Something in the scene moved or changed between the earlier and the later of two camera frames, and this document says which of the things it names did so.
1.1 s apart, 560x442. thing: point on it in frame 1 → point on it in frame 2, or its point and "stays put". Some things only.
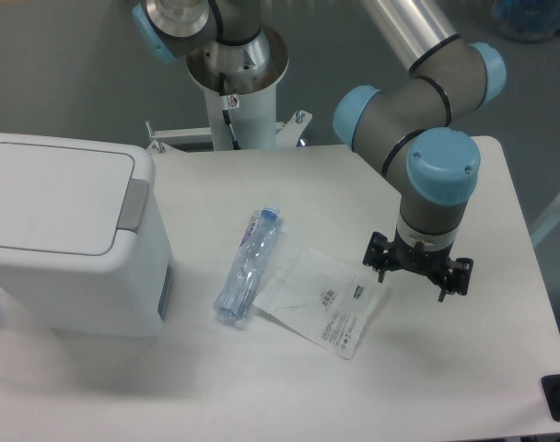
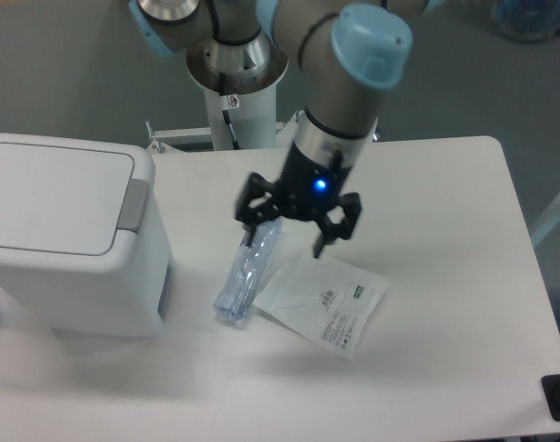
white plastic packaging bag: [330, 301] stays put
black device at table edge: [559, 393] stays put
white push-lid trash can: [75, 239] stays put
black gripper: [434, 262] → [305, 190]
